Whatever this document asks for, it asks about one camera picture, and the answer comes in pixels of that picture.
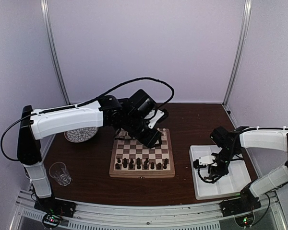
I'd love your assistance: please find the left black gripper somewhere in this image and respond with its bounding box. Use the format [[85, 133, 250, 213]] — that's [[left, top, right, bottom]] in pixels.
[[123, 114, 163, 149]]

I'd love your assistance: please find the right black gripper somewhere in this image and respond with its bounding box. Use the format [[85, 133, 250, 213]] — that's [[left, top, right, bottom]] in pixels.
[[208, 146, 239, 180]]

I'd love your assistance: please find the wooden chess board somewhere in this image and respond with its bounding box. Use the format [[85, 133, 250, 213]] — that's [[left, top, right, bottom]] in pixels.
[[109, 128, 175, 179]]

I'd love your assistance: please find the dark king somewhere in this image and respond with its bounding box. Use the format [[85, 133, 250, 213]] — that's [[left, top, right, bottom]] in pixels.
[[136, 158, 142, 170]]

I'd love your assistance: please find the dark bishop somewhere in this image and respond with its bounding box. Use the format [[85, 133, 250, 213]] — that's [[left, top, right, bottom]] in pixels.
[[150, 162, 155, 170]]

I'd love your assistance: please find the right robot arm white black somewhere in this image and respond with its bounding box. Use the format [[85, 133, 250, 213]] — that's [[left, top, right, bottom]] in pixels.
[[203, 126, 288, 212]]

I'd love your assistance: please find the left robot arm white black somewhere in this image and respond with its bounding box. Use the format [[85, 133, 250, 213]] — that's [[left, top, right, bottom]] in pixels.
[[15, 90, 168, 213]]

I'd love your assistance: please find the white chess pieces row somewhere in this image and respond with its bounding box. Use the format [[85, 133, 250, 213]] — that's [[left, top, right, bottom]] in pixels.
[[115, 128, 166, 140]]

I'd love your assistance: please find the white plastic compartment tray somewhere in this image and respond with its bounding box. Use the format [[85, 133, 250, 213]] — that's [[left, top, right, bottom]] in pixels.
[[189, 145, 251, 200]]

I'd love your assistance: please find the patterned ceramic plate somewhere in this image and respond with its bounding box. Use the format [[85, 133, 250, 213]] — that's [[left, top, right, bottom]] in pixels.
[[64, 127, 98, 143]]

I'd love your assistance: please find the clear drinking glass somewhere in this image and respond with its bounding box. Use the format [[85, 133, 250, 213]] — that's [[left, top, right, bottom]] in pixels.
[[48, 161, 72, 186]]

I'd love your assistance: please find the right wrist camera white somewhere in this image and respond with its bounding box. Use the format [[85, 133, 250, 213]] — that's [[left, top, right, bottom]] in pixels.
[[193, 155, 217, 169]]

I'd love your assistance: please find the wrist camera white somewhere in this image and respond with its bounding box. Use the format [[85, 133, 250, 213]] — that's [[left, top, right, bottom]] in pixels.
[[145, 109, 169, 129], [193, 155, 217, 169]]

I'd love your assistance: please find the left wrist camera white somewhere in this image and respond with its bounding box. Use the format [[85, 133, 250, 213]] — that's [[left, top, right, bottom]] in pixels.
[[145, 109, 169, 129]]

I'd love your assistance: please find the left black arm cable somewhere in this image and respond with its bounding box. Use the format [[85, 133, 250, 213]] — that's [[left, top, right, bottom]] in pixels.
[[1, 76, 175, 161]]

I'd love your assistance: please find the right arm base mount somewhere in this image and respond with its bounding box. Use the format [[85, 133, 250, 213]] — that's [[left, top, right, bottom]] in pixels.
[[219, 198, 261, 217]]

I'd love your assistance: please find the front aluminium rail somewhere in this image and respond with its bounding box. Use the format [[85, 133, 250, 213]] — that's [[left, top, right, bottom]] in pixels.
[[7, 190, 288, 230]]

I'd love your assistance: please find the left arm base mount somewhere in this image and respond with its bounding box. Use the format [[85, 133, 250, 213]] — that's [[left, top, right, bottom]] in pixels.
[[34, 194, 76, 218]]

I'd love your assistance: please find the right aluminium frame post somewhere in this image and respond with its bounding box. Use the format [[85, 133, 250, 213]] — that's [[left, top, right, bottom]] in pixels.
[[222, 0, 252, 108]]

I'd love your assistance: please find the aluminium frame post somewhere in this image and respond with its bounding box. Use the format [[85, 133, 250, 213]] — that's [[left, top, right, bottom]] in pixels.
[[40, 0, 71, 105], [222, 0, 252, 108]]

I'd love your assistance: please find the left aluminium frame post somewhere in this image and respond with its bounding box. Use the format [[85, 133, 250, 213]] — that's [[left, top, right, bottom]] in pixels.
[[40, 0, 71, 105]]

